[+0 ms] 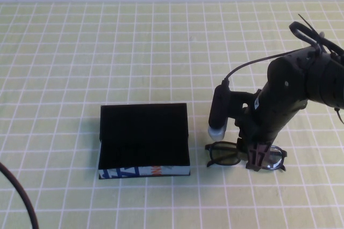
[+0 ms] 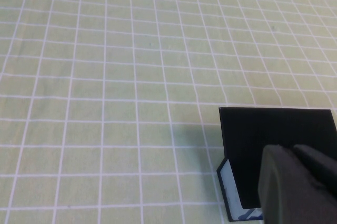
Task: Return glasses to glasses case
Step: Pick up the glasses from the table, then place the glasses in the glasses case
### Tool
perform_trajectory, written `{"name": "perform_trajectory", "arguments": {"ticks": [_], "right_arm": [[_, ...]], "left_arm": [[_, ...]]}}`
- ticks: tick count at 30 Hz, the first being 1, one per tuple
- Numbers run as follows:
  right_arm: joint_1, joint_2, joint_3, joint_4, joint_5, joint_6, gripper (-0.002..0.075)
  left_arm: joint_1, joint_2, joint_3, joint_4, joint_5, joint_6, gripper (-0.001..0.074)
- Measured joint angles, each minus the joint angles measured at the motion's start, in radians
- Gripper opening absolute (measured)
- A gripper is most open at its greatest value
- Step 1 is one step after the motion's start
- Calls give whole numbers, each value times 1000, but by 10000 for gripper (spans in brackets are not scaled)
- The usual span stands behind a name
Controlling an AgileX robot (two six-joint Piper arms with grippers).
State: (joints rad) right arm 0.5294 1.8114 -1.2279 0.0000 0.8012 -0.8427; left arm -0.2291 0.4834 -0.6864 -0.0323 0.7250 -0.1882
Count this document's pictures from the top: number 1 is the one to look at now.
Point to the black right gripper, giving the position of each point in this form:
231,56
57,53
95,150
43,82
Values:
264,121

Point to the black frame glasses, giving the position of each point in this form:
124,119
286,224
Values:
212,151

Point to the black glasses case printed side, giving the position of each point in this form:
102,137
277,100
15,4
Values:
142,127

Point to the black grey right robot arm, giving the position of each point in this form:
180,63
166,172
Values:
322,78

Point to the black right camera mount bracket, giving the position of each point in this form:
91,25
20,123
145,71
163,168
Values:
236,100

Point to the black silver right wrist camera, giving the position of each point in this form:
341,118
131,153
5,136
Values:
218,108

